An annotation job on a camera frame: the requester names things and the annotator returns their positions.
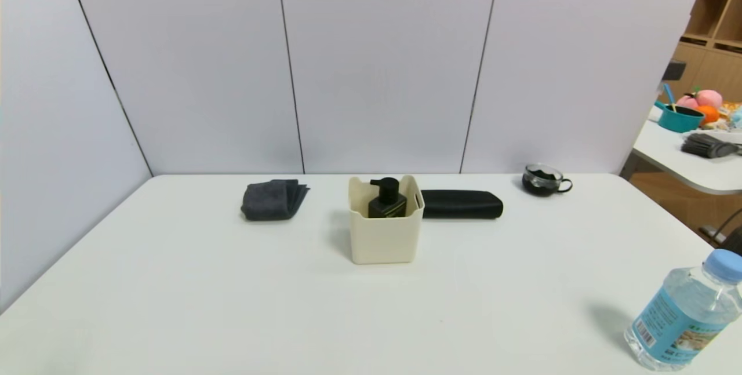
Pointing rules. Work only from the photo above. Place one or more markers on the black pump dispenser bottle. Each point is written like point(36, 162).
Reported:
point(387, 201)

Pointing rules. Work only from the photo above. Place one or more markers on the teal bowl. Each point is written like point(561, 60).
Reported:
point(677, 121)

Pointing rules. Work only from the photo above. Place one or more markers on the orange toy fruit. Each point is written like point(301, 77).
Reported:
point(708, 114)

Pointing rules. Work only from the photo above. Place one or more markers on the dark grey brush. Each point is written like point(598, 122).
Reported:
point(708, 145)

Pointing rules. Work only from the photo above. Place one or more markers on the clear water bottle blue label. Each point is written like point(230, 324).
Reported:
point(681, 317)

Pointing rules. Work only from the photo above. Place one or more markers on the black oblong pouch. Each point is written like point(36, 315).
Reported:
point(464, 204)

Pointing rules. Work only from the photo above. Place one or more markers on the blue spoon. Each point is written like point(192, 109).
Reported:
point(669, 95)

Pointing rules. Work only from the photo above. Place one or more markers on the folded dark grey cloth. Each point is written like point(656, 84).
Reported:
point(272, 199)

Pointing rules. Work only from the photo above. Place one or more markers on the wooden shelf unit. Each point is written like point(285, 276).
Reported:
point(716, 21)

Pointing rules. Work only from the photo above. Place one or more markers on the pink plush toy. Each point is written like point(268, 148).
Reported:
point(708, 97)

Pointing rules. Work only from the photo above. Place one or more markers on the cream white plastic box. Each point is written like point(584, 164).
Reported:
point(384, 239)

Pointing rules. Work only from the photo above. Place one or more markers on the white side table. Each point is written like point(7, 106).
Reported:
point(684, 163)

